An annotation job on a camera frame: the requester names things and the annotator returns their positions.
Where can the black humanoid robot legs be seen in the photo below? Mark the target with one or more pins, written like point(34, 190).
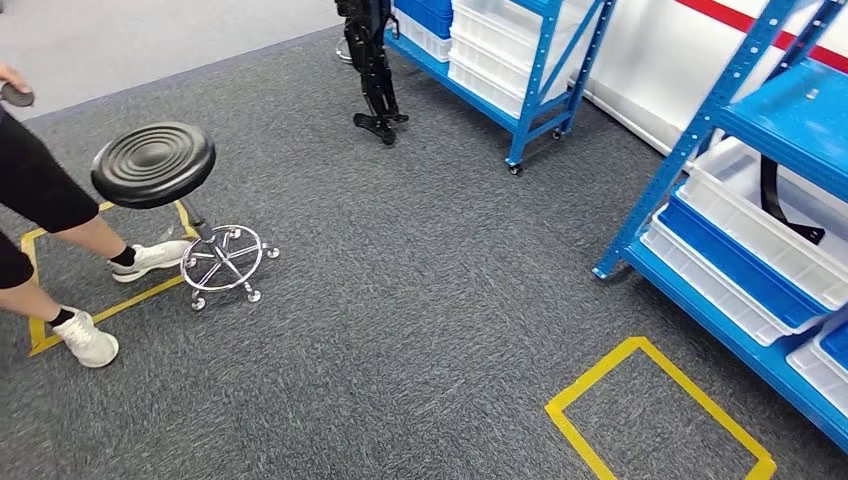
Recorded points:
point(371, 66)

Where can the black round handheld object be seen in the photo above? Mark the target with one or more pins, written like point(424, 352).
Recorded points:
point(16, 97)

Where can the white vehicle body red stripe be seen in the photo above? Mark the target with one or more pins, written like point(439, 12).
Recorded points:
point(636, 73)

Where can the black part in crate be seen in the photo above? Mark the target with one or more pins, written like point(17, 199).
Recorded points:
point(768, 199)

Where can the black stool with chrome base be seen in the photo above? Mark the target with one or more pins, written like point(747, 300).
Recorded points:
point(152, 162)

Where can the stacked white storage bins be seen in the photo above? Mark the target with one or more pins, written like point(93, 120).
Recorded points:
point(490, 46)

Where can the standing person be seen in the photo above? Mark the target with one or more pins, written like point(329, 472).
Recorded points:
point(40, 192)

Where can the white plastic crate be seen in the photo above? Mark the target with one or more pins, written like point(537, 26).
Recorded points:
point(748, 225)
point(818, 374)
point(709, 288)
point(424, 43)

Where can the blue metal shelf rack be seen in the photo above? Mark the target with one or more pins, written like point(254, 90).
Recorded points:
point(795, 112)
point(530, 99)

